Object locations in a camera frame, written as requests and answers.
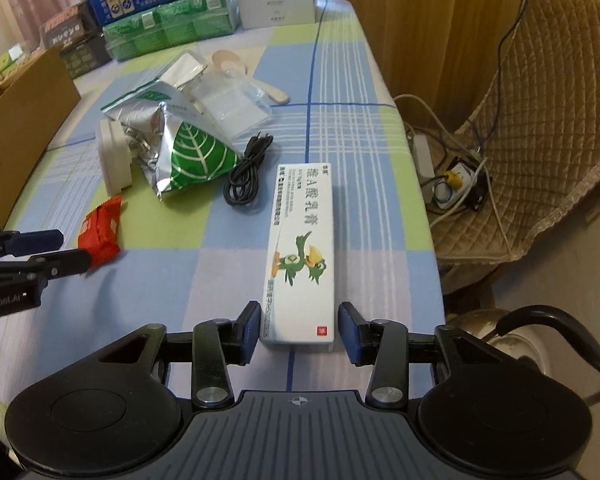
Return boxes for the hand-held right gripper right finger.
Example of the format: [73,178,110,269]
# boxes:
[339,301,506,409]

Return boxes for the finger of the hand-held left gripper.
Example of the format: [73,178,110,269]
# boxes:
[0,228,65,261]
[0,248,92,286]

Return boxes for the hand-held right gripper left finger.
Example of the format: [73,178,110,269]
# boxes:
[97,301,262,409]

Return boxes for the red snack packet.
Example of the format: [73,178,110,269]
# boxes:
[77,195,124,273]

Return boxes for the white ointment box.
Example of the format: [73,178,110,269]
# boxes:
[259,162,338,352]

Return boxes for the white charger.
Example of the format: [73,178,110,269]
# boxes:
[95,118,134,196]

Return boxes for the green leaf foil bag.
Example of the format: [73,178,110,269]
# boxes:
[151,101,242,202]

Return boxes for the clear plastic tray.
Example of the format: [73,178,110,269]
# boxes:
[202,80,274,140]

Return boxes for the small green boxes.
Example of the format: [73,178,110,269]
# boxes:
[0,45,36,78]

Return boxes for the white power strip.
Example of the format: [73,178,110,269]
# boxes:
[432,159,487,210]

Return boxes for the white power adapter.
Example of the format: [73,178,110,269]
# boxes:
[411,132,437,182]

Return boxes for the black box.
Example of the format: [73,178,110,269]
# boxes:
[39,0,107,80]

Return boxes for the wooden spoon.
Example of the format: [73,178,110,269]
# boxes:
[212,49,290,106]

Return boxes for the green carton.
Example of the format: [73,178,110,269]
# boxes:
[102,0,242,62]

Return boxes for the chair with quilted brown cover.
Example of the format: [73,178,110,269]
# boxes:
[430,0,600,313]

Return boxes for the black coiled cable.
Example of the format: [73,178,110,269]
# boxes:
[223,132,274,207]

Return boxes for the thin black power cord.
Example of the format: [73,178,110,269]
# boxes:
[472,0,537,211]

